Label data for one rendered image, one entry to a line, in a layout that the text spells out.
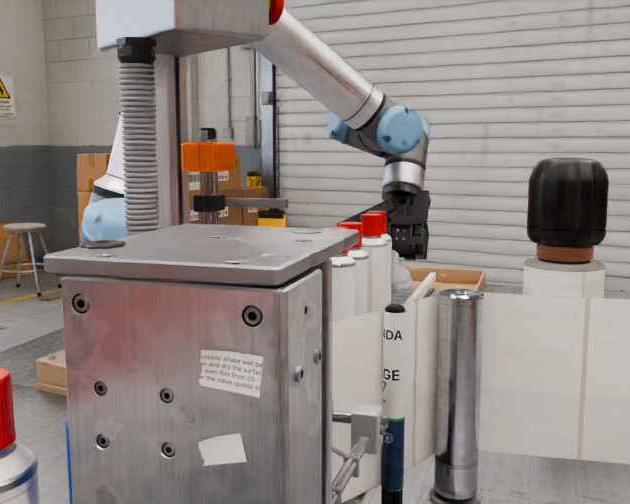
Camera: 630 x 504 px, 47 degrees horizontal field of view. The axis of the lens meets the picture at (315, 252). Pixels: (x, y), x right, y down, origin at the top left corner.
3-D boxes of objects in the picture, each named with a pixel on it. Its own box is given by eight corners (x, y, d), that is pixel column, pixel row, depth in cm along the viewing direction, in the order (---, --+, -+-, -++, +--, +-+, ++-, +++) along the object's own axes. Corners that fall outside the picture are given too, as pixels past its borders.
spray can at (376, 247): (382, 346, 113) (384, 216, 110) (350, 343, 114) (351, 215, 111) (389, 337, 118) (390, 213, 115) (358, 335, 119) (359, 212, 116)
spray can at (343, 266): (349, 385, 94) (350, 230, 91) (311, 382, 96) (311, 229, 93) (358, 374, 99) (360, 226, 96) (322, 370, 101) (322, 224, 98)
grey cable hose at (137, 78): (151, 275, 65) (143, 35, 62) (117, 273, 66) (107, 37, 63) (170, 269, 68) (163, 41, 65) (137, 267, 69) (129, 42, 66)
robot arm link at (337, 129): (356, 95, 121) (411, 117, 125) (333, 96, 131) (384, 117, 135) (341, 140, 122) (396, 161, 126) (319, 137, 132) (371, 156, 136)
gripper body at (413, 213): (421, 247, 121) (427, 183, 126) (371, 245, 124) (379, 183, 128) (426, 263, 128) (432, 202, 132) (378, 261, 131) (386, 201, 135)
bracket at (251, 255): (279, 287, 28) (279, 262, 28) (39, 272, 31) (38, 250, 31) (360, 242, 41) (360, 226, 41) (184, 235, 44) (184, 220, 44)
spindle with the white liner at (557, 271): (601, 442, 76) (618, 158, 72) (513, 432, 79) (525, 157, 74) (594, 412, 85) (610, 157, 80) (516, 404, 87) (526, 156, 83)
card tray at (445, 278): (475, 310, 160) (475, 292, 159) (361, 303, 167) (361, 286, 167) (484, 285, 188) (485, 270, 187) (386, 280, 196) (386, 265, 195)
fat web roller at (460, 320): (479, 514, 61) (487, 298, 58) (425, 507, 63) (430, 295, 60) (483, 490, 66) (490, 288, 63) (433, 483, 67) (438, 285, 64)
